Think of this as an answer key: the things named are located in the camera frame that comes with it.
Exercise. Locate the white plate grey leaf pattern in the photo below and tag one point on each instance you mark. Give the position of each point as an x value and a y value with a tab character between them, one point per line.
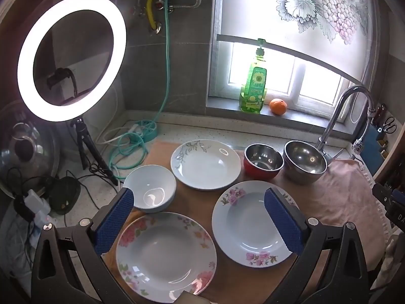
205	164

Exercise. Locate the large stainless steel bowl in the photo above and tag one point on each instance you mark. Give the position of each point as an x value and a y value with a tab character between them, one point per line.
304	164

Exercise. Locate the orange tangerine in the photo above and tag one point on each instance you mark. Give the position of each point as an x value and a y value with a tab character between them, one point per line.
278	106

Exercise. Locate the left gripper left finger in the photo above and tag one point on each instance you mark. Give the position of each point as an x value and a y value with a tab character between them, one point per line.
54	279

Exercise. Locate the red steel bowl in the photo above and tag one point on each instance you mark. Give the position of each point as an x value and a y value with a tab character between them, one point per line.
262	162

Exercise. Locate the black tripod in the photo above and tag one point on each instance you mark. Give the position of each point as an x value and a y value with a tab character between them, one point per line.
89	154

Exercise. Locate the ring light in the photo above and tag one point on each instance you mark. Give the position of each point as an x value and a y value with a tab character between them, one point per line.
70	58

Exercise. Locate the light blue ceramic bowl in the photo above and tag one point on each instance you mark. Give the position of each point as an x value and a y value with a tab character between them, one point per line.
153	188

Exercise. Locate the black scissors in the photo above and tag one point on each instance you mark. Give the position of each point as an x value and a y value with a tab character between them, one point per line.
389	126

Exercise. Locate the white plate pink roses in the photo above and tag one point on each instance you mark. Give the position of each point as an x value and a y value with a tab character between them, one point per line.
161	255

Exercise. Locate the black round puck device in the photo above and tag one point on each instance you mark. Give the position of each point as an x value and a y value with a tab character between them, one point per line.
64	194

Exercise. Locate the orange-pink towel mat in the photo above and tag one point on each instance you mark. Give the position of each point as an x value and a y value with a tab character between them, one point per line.
342	194

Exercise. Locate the green dish soap bottle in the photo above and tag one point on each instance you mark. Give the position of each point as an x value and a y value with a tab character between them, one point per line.
253	93

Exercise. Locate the teal power strip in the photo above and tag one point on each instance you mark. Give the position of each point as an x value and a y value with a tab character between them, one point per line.
146	129

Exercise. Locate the steel pot lid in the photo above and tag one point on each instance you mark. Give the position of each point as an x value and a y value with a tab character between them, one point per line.
30	150

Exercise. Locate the white plate pink flowers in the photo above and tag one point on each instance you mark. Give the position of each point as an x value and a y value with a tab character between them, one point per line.
244	230

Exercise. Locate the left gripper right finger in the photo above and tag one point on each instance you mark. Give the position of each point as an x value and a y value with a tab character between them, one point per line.
344	278

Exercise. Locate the blue knife block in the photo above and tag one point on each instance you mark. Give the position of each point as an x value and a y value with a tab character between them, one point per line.
375	143

